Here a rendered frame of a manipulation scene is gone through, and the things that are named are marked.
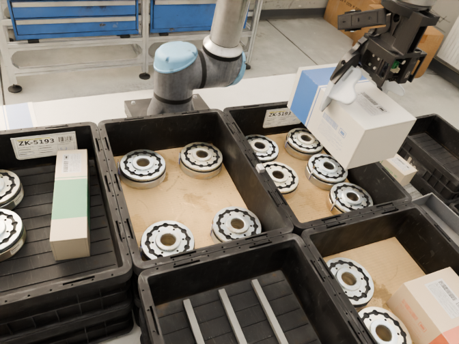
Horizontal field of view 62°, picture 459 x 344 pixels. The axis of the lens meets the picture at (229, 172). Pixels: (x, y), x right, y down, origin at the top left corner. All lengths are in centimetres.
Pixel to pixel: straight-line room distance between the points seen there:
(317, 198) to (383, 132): 31
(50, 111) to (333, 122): 93
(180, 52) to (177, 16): 168
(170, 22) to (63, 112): 157
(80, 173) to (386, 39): 62
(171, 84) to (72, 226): 52
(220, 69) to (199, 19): 172
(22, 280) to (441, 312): 73
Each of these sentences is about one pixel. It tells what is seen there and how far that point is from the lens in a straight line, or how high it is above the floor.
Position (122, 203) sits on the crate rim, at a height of 93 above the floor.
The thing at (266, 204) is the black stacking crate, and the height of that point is 91.
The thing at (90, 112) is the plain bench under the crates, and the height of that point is 70.
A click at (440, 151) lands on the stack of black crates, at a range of 202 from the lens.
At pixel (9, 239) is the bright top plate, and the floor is 86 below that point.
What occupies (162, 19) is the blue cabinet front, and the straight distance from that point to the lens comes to 274.
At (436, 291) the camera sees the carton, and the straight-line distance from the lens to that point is 81.
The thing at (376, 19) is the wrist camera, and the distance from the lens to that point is 69.
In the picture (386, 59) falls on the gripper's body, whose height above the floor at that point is 124.
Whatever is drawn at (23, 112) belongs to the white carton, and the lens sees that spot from 120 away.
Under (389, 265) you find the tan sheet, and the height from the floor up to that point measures 83.
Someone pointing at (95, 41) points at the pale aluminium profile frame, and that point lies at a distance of 267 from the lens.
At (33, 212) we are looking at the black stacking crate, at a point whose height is 83.
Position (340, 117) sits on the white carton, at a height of 112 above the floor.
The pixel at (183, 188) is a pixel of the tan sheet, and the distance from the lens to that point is 89.
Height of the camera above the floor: 147
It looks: 43 degrees down
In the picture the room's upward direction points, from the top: 12 degrees clockwise
